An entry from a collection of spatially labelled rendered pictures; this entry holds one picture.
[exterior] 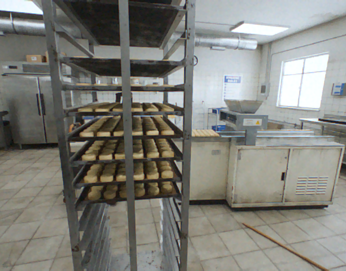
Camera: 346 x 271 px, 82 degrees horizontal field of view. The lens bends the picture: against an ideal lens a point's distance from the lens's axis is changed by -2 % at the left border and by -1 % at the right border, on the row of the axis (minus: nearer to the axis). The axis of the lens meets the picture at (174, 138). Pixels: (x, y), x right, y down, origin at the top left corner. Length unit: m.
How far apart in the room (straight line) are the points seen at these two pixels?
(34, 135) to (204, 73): 5.01
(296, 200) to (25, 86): 5.64
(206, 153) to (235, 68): 5.11
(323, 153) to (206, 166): 1.35
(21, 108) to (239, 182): 5.00
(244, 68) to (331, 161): 5.04
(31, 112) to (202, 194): 4.47
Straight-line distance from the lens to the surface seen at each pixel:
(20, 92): 5.79
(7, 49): 6.92
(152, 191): 0.90
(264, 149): 2.43
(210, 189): 2.60
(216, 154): 2.44
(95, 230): 1.22
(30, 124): 5.80
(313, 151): 2.76
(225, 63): 7.05
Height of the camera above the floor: 1.39
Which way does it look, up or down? 13 degrees down
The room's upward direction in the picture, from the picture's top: 1 degrees clockwise
